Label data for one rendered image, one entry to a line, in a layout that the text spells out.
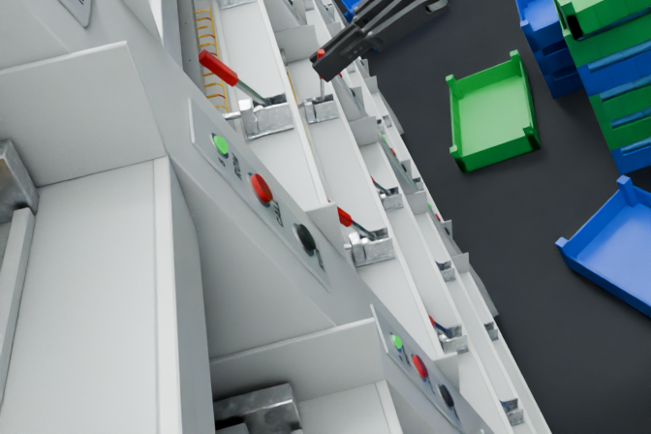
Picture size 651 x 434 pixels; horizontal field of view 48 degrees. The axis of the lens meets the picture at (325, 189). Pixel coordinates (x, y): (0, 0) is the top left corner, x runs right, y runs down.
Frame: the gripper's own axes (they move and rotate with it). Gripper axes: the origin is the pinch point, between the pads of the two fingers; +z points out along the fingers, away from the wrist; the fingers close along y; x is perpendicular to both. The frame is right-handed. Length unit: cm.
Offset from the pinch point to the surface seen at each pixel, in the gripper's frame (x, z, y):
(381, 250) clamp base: -4.8, 6.0, -27.6
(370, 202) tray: -6.2, 5.7, -19.0
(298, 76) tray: -4.8, 8.2, 11.3
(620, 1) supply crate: -43, -37, 28
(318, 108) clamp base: -3.7, 6.7, -1.0
